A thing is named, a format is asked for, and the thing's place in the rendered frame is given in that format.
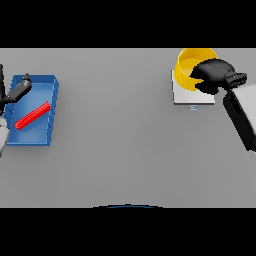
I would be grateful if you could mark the blue tray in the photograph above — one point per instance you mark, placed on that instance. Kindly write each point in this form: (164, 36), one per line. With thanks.
(33, 133)

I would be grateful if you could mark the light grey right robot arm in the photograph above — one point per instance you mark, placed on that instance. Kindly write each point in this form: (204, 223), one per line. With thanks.
(245, 110)

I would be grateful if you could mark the dark left robot hand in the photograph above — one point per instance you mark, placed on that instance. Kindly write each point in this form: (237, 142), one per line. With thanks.
(16, 90)

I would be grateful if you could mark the yellow bowl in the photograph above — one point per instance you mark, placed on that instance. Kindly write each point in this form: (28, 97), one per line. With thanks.
(185, 68)

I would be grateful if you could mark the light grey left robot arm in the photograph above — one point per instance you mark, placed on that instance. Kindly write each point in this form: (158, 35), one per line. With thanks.
(2, 133)

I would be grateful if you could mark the pale square measuring scale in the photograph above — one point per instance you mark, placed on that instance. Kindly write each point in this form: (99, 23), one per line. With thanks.
(191, 96)

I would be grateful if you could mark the dark right robot hand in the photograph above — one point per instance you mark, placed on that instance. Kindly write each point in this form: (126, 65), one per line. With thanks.
(213, 74)

